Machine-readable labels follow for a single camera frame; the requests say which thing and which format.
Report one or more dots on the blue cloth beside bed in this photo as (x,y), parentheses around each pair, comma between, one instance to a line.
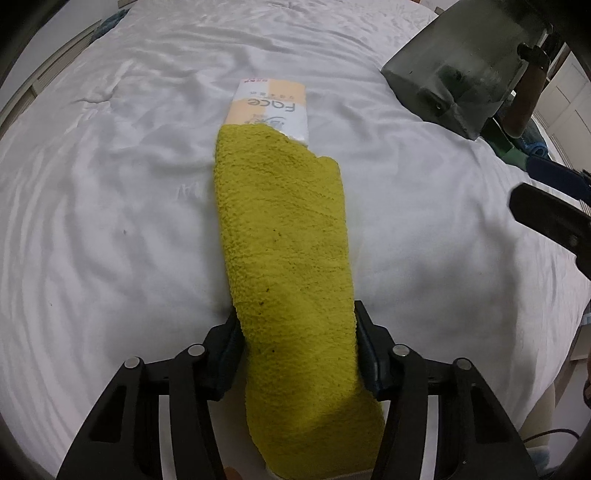
(108,24)

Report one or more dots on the yellow terry towel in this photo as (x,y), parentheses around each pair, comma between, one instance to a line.
(282,215)

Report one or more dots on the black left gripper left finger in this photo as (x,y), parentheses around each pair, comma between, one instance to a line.
(120,437)

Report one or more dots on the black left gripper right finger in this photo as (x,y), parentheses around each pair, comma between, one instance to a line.
(476,439)

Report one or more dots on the white wardrobe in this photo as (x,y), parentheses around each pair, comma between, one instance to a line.
(564,113)

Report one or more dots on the peach face towel packet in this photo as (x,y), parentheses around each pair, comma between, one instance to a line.
(280,104)

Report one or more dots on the white bed sheet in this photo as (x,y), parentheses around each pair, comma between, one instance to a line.
(109,235)

